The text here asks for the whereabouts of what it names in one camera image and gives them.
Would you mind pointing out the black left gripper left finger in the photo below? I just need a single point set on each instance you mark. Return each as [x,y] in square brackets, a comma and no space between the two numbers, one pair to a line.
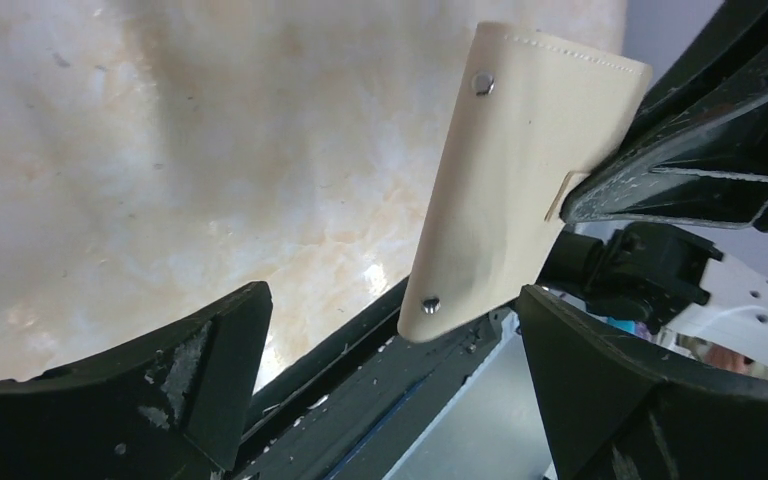
[170,404]

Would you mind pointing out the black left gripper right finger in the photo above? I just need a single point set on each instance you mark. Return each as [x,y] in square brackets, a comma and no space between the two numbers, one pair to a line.
[617,407]

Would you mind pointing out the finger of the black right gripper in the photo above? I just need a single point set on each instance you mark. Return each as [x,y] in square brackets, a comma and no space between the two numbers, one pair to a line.
[697,150]

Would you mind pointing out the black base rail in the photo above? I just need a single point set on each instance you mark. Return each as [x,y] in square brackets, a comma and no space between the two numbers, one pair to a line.
[316,418]

